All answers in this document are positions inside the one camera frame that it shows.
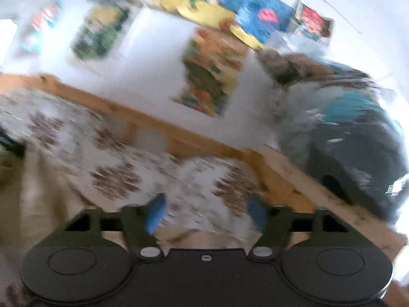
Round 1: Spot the beige garment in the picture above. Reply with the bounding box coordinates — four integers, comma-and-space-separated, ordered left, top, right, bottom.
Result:
1, 146, 254, 306

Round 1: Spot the teal clothes pile in bag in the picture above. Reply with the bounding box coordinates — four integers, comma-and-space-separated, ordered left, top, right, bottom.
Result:
256, 47, 408, 224

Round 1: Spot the floral patterned bedspread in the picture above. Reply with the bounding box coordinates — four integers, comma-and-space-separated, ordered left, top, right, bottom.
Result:
1, 89, 261, 248

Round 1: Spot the wooden bed frame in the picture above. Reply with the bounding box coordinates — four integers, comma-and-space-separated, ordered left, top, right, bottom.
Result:
1, 73, 408, 259

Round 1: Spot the colourful landscape wall poster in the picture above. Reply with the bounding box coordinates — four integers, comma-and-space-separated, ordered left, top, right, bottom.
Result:
172, 28, 249, 118

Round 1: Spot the green yellow wall poster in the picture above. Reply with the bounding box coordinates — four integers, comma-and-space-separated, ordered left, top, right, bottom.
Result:
71, 4, 131, 61

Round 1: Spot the blue yellow wall poster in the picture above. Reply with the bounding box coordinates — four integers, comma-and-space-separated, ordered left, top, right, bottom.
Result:
143, 0, 294, 50

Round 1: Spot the red blue small wall picture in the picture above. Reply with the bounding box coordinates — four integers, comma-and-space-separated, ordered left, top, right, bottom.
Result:
21, 0, 64, 53

